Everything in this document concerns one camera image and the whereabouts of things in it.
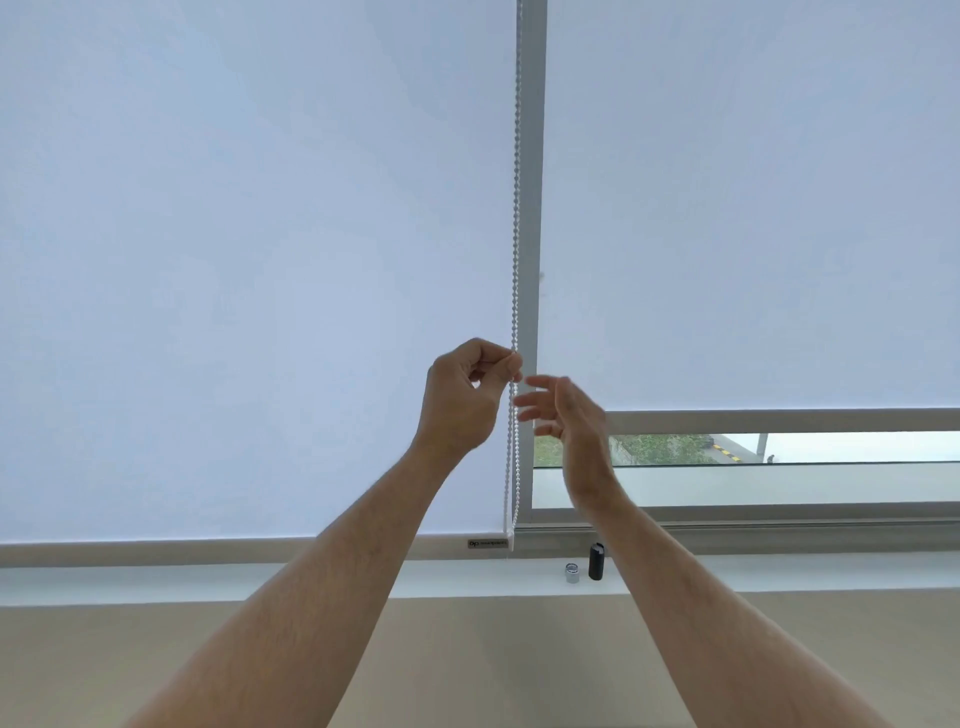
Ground person's right hand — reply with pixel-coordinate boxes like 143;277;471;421
513;375;618;508

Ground person's left hand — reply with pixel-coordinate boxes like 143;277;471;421
414;338;525;460

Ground white beaded blind chain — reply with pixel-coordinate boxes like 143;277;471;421
501;0;524;555

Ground person's right forearm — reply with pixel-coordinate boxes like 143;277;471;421
570;480;897;728

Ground person's left forearm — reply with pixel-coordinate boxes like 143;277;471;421
123;438;459;728

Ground white window sill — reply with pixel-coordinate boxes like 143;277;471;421
0;551;960;609

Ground large white roller blind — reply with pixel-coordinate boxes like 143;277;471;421
0;0;526;569

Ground grey window frame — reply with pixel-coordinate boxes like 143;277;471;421
514;0;960;556

